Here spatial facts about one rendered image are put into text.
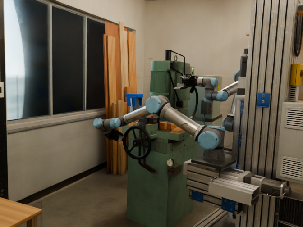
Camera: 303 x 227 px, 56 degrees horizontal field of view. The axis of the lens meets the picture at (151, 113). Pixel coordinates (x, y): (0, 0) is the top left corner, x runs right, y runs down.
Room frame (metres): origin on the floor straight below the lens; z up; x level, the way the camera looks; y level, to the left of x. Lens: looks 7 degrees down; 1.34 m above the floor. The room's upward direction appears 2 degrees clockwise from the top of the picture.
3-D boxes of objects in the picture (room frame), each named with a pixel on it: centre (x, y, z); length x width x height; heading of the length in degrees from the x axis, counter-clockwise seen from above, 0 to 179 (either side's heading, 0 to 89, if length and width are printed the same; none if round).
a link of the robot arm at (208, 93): (2.23, -0.46, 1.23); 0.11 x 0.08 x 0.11; 27
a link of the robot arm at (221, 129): (1.85, -0.43, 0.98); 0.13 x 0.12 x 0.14; 154
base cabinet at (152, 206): (2.72, -0.13, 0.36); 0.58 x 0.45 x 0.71; 148
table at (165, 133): (2.52, -0.01, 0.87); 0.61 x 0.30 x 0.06; 58
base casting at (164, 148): (2.72, -0.13, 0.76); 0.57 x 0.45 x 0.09; 148
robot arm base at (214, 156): (1.86, -0.43, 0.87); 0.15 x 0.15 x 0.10
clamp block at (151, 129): (2.45, 0.03, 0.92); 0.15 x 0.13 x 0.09; 58
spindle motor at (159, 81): (2.61, -0.07, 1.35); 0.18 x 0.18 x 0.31
